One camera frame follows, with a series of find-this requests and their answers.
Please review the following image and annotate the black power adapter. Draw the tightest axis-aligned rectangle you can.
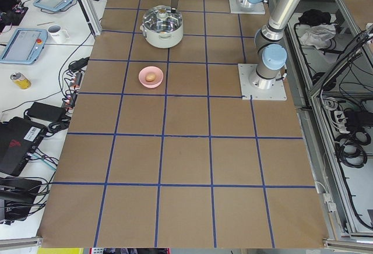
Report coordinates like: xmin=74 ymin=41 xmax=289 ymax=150
xmin=25 ymin=102 xmax=66 ymax=122

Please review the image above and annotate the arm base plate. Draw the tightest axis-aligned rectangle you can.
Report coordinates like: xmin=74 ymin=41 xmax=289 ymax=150
xmin=238 ymin=63 xmax=287 ymax=101
xmin=228 ymin=0 xmax=265 ymax=15

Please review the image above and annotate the pink bowl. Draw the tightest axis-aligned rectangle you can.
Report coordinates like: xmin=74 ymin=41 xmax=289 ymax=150
xmin=138 ymin=66 xmax=164 ymax=89

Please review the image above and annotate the white mug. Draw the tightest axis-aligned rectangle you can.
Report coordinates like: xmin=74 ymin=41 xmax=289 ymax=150
xmin=47 ymin=24 xmax=70 ymax=44

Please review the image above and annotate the black laptop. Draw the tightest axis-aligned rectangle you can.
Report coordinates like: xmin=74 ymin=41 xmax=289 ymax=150
xmin=1 ymin=177 xmax=42 ymax=225

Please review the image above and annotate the lower blue teach pendant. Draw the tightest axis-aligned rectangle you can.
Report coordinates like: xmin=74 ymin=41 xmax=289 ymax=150
xmin=1 ymin=28 xmax=48 ymax=65

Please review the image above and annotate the black computer box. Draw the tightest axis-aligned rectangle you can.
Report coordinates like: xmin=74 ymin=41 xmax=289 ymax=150
xmin=1 ymin=117 xmax=47 ymax=177

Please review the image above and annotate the yellow drink can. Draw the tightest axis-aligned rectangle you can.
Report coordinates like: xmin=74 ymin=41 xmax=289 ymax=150
xmin=10 ymin=72 xmax=31 ymax=90

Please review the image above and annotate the brown egg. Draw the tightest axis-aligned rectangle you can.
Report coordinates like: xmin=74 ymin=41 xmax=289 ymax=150
xmin=145 ymin=72 xmax=156 ymax=82

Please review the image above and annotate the black and white cloth pile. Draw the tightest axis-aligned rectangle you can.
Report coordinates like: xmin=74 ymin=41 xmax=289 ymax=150
xmin=298 ymin=9 xmax=336 ymax=50

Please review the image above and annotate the aluminium frame post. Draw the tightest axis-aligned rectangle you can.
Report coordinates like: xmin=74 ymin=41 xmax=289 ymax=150
xmin=78 ymin=0 xmax=102 ymax=37

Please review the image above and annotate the glass pot lid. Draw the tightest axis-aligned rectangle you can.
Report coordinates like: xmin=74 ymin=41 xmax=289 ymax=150
xmin=142 ymin=5 xmax=182 ymax=33

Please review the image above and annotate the pale green cooking pot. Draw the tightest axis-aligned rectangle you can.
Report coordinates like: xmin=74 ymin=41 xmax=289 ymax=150
xmin=140 ymin=18 xmax=184 ymax=48

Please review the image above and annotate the power strip with plugs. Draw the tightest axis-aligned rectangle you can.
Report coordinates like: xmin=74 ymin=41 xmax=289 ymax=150
xmin=62 ymin=70 xmax=84 ymax=111

